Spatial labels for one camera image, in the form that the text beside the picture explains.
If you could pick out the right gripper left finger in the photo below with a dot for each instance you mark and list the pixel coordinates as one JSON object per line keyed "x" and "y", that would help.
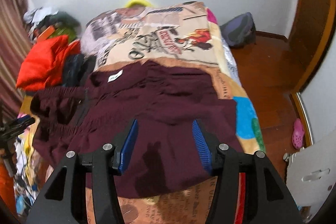
{"x": 63, "y": 199}

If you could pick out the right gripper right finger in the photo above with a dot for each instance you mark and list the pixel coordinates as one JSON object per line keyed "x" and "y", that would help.
{"x": 248, "y": 188}

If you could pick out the maroon jacket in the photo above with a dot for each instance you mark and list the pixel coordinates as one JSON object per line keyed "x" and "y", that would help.
{"x": 164, "y": 101}

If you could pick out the white ribbed storage box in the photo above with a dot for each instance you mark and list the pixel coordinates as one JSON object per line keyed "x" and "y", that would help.
{"x": 310, "y": 175}

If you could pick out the pink clog shoe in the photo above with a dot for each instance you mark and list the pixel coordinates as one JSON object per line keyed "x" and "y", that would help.
{"x": 298, "y": 134}

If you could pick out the left black gripper device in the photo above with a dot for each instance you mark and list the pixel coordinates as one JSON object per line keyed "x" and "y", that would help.
{"x": 9, "y": 132}

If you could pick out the dark navy patterned garment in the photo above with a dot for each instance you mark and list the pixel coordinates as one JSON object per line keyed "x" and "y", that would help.
{"x": 76, "y": 70}

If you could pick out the orange red garment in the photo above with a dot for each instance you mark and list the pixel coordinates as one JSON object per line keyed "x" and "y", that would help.
{"x": 43, "y": 66}

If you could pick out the striped maroon curtain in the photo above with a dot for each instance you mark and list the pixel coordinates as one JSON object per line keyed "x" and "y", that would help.
{"x": 15, "y": 45}

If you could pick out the grey purple backpack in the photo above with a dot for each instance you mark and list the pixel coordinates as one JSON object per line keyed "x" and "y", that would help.
{"x": 239, "y": 31}

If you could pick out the dark clutter pile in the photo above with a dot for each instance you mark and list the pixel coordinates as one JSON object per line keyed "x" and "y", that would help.
{"x": 48, "y": 22}

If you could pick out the printed plush blanket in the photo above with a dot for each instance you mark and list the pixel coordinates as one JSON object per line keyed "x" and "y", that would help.
{"x": 185, "y": 36}

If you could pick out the brown wooden door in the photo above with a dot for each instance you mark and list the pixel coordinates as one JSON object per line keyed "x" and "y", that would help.
{"x": 310, "y": 36}

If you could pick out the yellow round object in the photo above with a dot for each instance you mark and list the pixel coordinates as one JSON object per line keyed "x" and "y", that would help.
{"x": 133, "y": 3}

